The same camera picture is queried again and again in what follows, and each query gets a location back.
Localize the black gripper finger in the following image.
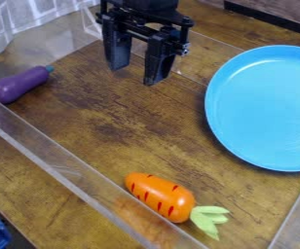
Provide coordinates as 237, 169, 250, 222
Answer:
143, 32, 175, 86
102, 15, 131, 71

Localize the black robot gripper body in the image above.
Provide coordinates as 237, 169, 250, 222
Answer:
96, 0, 194, 55

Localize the orange toy carrot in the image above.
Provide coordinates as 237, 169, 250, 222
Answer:
124, 172, 229, 240

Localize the white checkered curtain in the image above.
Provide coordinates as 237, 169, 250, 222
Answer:
0, 0, 99, 53

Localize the dark bar at top right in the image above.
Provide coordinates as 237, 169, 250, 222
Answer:
225, 0, 300, 33

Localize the blue plastic plate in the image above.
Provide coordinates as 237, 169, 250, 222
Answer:
205, 45, 300, 172

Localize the purple toy eggplant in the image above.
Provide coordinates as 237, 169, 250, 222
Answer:
0, 65, 54, 104

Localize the clear acrylic tray wall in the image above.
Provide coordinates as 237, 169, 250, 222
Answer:
0, 2, 300, 249

